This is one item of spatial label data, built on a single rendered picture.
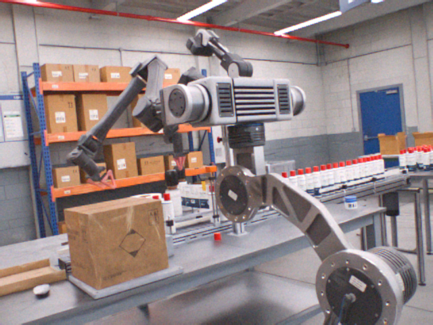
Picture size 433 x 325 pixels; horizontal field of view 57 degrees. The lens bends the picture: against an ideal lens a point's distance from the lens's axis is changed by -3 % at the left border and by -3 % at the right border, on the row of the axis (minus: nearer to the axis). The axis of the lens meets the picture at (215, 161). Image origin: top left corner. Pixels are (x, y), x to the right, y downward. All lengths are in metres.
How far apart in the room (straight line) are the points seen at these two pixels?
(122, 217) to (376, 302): 0.88
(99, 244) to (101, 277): 0.12
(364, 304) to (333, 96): 9.65
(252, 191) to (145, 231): 0.45
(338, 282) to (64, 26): 6.10
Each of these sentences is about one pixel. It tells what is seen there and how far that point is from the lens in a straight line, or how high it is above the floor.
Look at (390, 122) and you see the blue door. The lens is 9.90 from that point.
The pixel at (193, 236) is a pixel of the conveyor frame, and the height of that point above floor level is 0.85.
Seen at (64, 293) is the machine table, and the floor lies 0.83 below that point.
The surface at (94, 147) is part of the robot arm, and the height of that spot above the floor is 1.34.
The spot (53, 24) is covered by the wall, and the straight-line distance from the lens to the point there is 6.74.
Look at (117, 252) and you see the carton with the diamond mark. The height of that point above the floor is 0.96.
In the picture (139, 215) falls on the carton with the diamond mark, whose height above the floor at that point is 1.08.
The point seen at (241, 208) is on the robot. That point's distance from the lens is 1.40.
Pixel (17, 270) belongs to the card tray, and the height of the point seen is 0.85.
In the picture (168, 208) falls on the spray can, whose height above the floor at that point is 1.01.
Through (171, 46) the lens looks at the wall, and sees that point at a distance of 7.67.
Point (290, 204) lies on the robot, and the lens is 1.27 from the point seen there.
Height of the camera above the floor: 1.33
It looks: 3 degrees down
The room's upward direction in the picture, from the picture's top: 6 degrees counter-clockwise
